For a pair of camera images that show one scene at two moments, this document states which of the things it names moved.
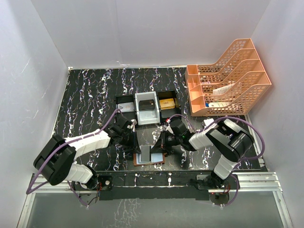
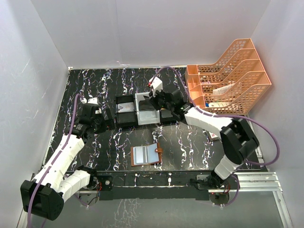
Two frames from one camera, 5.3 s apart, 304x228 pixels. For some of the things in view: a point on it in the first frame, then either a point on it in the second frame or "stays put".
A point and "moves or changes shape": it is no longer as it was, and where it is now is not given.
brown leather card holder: [155, 158] moves or changes shape
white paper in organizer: [222, 90] stays put
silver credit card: [128, 107] stays put
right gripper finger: [160, 147] to [154, 102]
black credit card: [146, 105] stays put
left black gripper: [132, 143] to [103, 119]
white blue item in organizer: [217, 104] stays put
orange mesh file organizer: [231, 86] stays put
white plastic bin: [147, 117] stays put
